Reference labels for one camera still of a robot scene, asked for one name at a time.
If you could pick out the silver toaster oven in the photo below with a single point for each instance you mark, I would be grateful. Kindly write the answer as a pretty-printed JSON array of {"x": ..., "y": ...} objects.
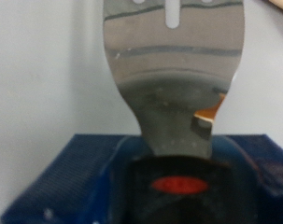
[{"x": 38, "y": 77}]

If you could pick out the blue spatula grip block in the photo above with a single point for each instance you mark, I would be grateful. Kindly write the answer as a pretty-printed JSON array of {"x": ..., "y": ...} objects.
[{"x": 69, "y": 186}]

